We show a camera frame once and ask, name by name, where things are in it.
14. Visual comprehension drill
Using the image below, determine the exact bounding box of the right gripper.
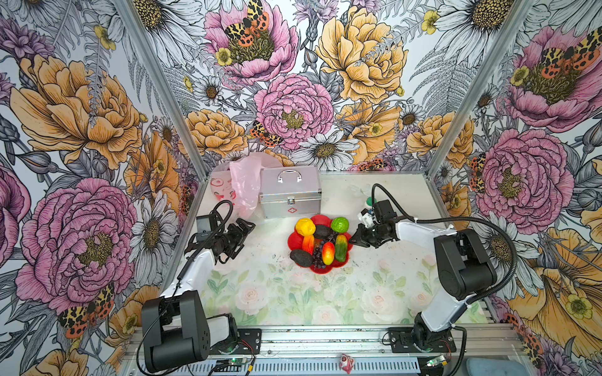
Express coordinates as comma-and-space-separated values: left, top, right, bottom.
349, 223, 391, 251

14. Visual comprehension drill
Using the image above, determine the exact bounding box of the red yellow mango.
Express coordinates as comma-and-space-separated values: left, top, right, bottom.
321, 241, 335, 266

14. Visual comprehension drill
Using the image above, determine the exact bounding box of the red flower-shaped plate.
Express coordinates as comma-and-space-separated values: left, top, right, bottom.
287, 215, 353, 275

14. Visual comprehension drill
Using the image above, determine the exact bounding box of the pink plastic bag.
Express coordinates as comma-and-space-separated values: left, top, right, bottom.
209, 153, 283, 219

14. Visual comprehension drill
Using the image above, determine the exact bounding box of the dark avocado bottom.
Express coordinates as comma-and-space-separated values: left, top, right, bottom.
289, 249, 313, 268

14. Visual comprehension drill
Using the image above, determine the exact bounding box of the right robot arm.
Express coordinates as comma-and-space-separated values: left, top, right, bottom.
351, 222, 498, 352

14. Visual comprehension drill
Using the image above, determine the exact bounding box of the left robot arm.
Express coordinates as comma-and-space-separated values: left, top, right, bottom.
136, 216, 262, 375

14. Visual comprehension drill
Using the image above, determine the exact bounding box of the green red mango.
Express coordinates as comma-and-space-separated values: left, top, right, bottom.
334, 233, 348, 263

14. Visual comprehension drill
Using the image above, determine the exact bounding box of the green lime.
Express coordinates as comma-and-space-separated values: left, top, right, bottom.
330, 217, 350, 233

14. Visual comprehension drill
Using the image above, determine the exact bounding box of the dark grape bunch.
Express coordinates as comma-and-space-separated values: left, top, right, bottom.
312, 241, 332, 272

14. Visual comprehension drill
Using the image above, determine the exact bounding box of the orange carrot-like fruit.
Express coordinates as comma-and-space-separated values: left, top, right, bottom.
302, 235, 315, 255

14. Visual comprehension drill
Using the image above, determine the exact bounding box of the silver metal case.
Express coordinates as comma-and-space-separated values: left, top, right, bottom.
259, 166, 322, 219

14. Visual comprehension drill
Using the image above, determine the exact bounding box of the yellow lemon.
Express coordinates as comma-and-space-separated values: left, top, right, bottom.
295, 218, 316, 237

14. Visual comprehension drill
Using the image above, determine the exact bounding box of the pink small toy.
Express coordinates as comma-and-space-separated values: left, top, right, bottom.
339, 354, 355, 374

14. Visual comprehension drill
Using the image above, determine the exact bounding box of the green circuit board left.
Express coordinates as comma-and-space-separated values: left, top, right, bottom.
216, 357, 251, 368

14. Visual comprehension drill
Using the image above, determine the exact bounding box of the green circuit board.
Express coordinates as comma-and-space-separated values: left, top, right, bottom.
425, 355, 448, 368
216, 357, 251, 368

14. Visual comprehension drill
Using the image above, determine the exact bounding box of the white vented strip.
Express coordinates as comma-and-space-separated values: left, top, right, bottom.
187, 356, 422, 376

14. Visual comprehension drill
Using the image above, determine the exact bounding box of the green circuit board right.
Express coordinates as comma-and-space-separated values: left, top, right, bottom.
425, 355, 448, 368

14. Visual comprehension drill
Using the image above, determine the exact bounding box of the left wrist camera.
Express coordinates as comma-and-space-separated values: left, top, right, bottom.
196, 214, 218, 238

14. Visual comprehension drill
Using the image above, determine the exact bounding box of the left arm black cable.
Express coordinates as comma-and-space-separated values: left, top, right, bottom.
135, 199, 235, 376

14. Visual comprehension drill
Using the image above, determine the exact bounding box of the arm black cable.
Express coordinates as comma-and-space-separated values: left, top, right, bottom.
135, 199, 235, 376
370, 182, 518, 304

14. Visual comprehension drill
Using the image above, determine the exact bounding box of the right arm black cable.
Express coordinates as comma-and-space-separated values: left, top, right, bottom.
370, 182, 518, 304

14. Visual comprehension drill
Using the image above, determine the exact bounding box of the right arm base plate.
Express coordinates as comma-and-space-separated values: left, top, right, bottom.
383, 327, 457, 353

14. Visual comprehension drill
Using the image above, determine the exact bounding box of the aluminium front rail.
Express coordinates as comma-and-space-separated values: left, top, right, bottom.
121, 323, 528, 359

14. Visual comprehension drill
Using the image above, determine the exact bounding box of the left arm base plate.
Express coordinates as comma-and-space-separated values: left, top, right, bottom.
209, 328, 263, 356

